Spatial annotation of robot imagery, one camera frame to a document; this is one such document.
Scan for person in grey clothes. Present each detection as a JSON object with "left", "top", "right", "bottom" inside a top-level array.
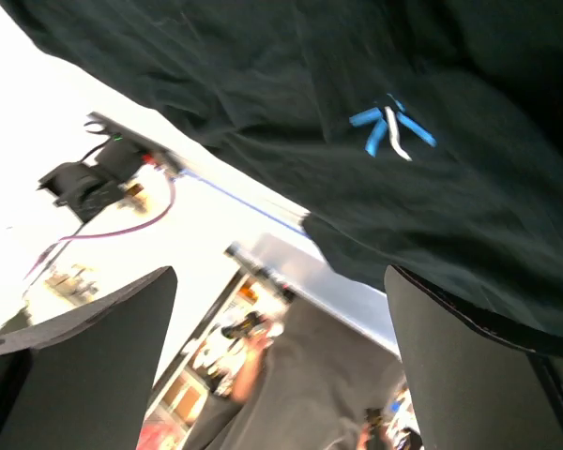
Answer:
[{"left": 185, "top": 299, "right": 403, "bottom": 449}]

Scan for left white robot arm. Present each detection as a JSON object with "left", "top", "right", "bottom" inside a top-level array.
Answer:
[{"left": 38, "top": 112, "right": 184, "bottom": 224}]

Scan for black t shirt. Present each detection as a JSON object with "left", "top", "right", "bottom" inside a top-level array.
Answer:
[{"left": 3, "top": 1, "right": 563, "bottom": 357}]

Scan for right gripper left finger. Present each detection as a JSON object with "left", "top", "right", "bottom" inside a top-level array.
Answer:
[{"left": 0, "top": 266, "right": 177, "bottom": 450}]

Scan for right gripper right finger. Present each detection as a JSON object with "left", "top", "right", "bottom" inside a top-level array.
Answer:
[{"left": 385, "top": 266, "right": 563, "bottom": 449}]

